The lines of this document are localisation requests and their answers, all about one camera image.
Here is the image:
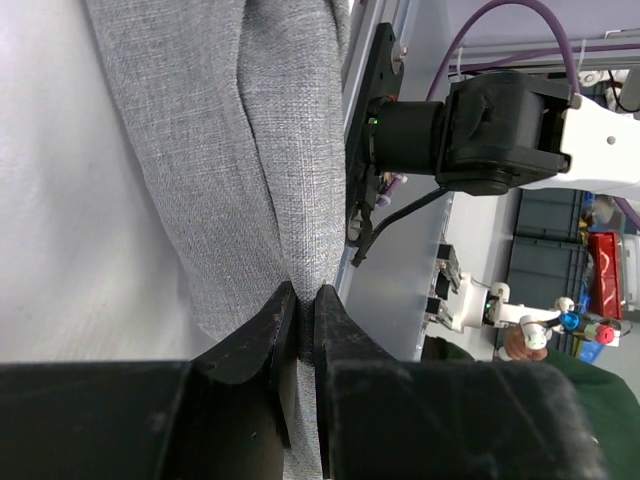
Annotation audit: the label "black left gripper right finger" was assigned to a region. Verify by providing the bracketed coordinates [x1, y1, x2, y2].
[313, 285, 609, 479]

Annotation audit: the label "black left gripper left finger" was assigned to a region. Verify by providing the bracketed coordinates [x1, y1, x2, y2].
[1, 283, 297, 479]

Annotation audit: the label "grey cloth napkin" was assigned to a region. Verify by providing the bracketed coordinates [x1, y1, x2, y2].
[87, 1, 350, 479]

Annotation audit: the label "operator green sleeve forearm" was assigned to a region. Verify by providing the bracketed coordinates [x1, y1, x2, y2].
[422, 335, 640, 480]

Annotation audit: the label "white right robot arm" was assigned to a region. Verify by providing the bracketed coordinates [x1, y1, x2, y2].
[362, 71, 639, 200]

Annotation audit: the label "operator hand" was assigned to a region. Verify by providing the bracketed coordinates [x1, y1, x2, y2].
[504, 326, 548, 361]

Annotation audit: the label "dark blue storage crates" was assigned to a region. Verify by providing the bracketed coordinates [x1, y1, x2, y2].
[506, 189, 589, 309]

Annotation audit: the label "red storage bin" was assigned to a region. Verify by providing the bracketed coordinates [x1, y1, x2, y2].
[588, 232, 622, 318]

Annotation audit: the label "aluminium mounting rail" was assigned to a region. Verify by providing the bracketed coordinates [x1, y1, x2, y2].
[334, 1, 451, 361]

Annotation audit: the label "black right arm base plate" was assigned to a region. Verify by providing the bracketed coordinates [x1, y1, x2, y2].
[345, 23, 404, 247]

